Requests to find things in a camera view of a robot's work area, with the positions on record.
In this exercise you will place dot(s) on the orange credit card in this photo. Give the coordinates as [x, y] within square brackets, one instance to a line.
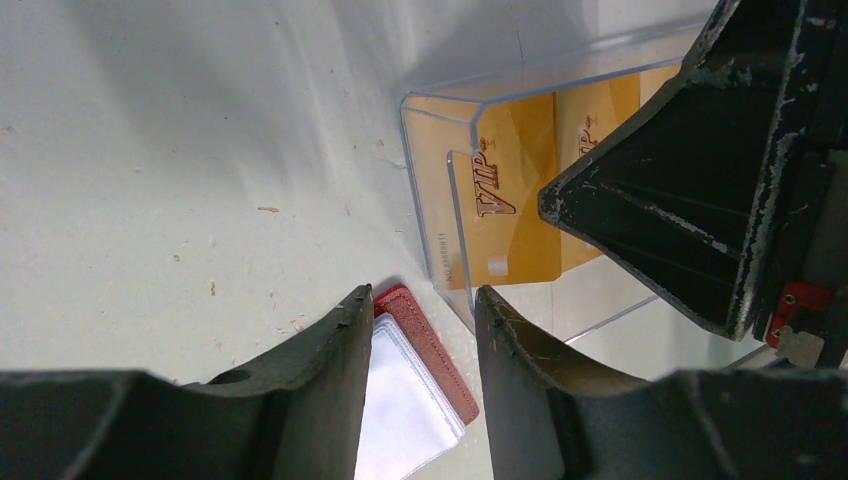
[478, 169]
[586, 114]

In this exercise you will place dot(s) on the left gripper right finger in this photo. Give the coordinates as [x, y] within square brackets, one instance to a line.
[555, 413]

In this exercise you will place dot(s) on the red leather card holder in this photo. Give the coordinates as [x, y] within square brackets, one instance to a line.
[417, 403]

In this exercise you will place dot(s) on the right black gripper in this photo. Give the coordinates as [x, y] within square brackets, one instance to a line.
[668, 194]

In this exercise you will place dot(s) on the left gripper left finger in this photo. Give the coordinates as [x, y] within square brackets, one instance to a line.
[292, 412]

